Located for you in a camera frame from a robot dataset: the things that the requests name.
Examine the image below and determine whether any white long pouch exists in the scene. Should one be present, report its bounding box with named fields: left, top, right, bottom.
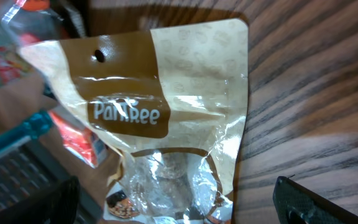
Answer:
left=19, top=19, right=248, bottom=223

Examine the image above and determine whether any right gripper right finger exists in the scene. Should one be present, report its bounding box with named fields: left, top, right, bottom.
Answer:
left=273, top=176, right=358, bottom=224

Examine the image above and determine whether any black red snack wrapper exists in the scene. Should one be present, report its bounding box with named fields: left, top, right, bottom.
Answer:
left=0, top=0, right=87, bottom=45

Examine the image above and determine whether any grey plastic mesh basket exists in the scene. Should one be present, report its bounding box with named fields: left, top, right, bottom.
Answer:
left=0, top=141, right=103, bottom=223

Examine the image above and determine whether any red snack packet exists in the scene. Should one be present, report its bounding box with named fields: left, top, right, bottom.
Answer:
left=48, top=106, right=108, bottom=168

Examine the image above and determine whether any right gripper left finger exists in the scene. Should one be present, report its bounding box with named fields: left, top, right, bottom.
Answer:
left=0, top=176, right=80, bottom=224

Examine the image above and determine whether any blue mouthwash bottle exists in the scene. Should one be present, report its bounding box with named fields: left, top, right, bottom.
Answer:
left=0, top=110, right=53, bottom=153

